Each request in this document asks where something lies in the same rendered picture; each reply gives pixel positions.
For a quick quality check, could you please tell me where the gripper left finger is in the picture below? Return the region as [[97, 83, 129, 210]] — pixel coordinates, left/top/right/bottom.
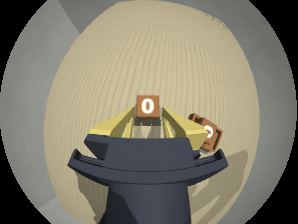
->
[[88, 107, 134, 138]]

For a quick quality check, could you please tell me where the brown open tray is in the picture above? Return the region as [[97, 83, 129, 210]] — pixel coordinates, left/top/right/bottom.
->
[[188, 113, 223, 153]]

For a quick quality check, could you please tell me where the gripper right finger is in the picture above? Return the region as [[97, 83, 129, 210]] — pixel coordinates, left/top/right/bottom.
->
[[162, 106, 208, 150]]

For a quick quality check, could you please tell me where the brown cube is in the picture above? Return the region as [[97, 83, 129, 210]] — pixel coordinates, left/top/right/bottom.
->
[[194, 118, 217, 145], [136, 95, 159, 119]]

